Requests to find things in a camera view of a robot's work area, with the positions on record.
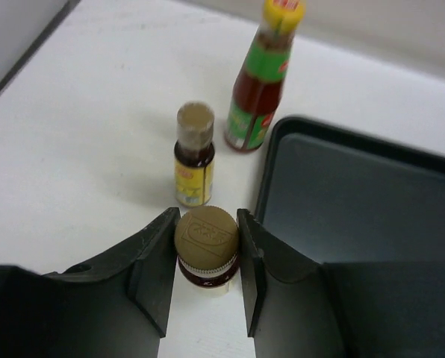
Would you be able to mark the small yellow label bottle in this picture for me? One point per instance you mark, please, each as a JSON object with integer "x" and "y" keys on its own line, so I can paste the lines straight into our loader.
{"x": 207, "y": 242}

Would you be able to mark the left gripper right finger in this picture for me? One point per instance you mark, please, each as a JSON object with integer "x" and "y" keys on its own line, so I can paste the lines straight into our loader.
{"x": 296, "y": 307}

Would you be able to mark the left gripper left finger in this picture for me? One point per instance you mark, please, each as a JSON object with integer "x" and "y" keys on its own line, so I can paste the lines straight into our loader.
{"x": 115, "y": 304}

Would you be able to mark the red chili sauce bottle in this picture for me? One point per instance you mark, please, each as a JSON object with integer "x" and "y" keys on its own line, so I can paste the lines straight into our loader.
{"x": 258, "y": 88}

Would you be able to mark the black plastic tray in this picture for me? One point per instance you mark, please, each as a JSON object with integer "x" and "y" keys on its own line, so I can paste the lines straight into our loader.
{"x": 339, "y": 196}

